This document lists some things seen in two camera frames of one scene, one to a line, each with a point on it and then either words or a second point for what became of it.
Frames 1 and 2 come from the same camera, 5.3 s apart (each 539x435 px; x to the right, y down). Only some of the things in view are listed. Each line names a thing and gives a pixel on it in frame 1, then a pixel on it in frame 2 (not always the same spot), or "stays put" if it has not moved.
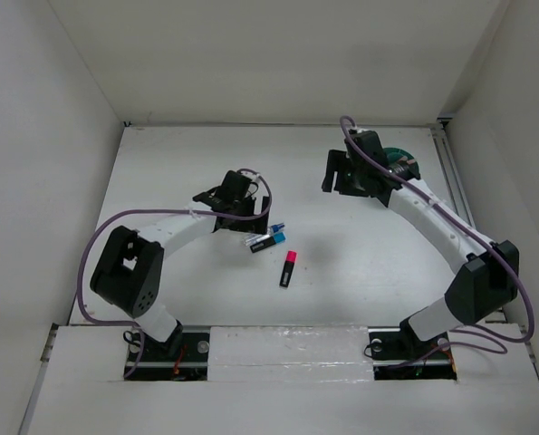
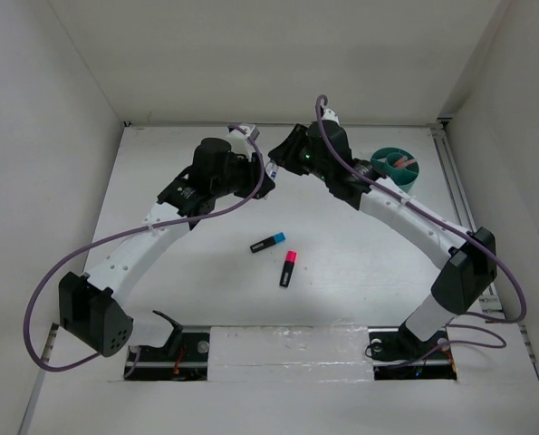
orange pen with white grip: x=409 y=161 stays put
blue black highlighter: x=276 y=238 stays put
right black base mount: x=399 y=353 stays put
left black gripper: x=253 y=226 to x=253 y=169
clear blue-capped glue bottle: x=272 y=229 to x=273 y=171
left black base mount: x=184 y=356 stays put
